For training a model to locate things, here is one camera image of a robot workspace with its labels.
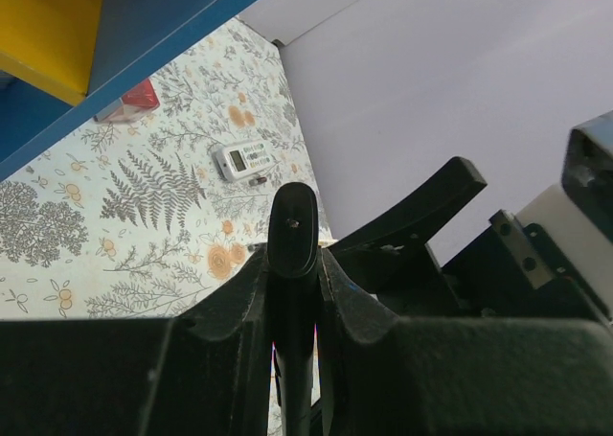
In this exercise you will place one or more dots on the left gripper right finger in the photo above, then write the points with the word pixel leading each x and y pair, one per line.
pixel 385 374

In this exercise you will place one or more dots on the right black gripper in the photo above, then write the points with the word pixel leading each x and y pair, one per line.
pixel 509 270

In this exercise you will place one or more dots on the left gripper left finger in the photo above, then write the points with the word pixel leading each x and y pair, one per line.
pixel 204 372

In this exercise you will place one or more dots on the black remote control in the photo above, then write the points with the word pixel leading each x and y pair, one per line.
pixel 291 254

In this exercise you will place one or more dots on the black battery near remote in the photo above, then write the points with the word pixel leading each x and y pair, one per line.
pixel 257 181

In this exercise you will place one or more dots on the white air conditioner remote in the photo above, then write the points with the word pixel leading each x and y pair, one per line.
pixel 243 159

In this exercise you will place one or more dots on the floral table mat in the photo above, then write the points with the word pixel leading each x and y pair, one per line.
pixel 134 220

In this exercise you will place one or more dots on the red toothpaste box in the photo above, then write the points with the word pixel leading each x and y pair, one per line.
pixel 133 105

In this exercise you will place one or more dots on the blue wooden shelf unit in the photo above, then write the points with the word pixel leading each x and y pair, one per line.
pixel 69 59

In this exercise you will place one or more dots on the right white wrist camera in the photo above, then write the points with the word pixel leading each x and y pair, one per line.
pixel 576 212

